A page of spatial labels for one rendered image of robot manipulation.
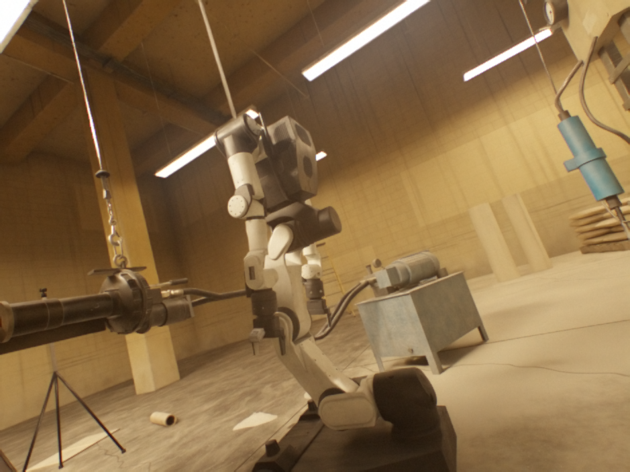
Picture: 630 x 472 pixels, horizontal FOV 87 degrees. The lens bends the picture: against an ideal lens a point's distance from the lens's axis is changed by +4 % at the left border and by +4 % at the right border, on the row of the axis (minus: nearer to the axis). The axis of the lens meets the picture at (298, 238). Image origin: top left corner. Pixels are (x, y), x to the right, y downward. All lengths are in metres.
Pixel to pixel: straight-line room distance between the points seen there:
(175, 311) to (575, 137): 1.72
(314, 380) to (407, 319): 1.15
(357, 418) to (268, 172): 0.93
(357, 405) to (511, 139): 8.05
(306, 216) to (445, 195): 7.51
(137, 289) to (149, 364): 4.57
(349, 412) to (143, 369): 5.29
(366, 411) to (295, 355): 0.30
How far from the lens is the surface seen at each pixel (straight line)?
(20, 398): 10.08
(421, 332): 2.32
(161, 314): 1.78
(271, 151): 1.28
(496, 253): 6.31
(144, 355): 6.24
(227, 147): 1.24
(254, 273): 1.10
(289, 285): 1.29
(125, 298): 1.65
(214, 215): 11.82
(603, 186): 1.20
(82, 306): 1.61
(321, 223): 1.23
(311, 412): 1.61
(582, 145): 1.23
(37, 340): 1.67
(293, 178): 1.26
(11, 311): 1.51
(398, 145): 9.09
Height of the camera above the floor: 0.68
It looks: 10 degrees up
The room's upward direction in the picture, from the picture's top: 17 degrees counter-clockwise
